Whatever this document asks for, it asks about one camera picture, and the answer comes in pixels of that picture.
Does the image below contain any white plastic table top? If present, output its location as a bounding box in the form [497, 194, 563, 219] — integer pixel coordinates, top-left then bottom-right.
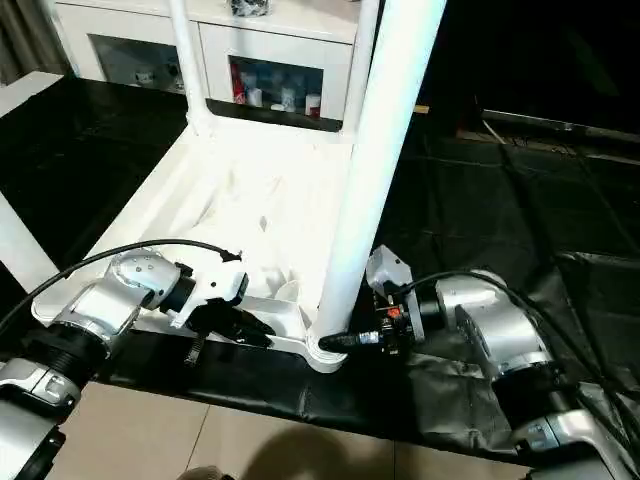
[30, 105, 356, 373]

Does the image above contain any black work mat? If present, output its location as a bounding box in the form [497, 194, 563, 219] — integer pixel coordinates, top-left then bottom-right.
[0, 72, 640, 466]

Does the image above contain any glossy black long bar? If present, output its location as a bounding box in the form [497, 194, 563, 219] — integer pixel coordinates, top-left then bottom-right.
[480, 108, 640, 141]

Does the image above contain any black cabinet with orange label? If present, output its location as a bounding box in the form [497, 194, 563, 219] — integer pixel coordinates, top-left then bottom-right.
[352, 0, 640, 131]

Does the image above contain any white cabinet with glass doors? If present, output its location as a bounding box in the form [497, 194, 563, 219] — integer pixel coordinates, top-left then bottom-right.
[50, 0, 359, 119]

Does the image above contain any crumpled silver black object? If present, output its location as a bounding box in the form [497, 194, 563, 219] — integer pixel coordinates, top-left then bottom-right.
[230, 0, 273, 17]

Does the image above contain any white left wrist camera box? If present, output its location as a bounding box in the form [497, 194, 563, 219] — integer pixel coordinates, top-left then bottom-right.
[172, 258, 251, 329]

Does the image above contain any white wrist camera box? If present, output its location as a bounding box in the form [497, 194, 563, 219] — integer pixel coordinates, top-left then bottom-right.
[172, 258, 251, 329]
[365, 246, 413, 296]

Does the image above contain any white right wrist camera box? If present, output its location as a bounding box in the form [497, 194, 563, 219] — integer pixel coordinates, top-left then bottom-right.
[365, 246, 413, 296]

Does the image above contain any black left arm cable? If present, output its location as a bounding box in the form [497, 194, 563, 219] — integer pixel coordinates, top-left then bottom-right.
[0, 240, 243, 331]

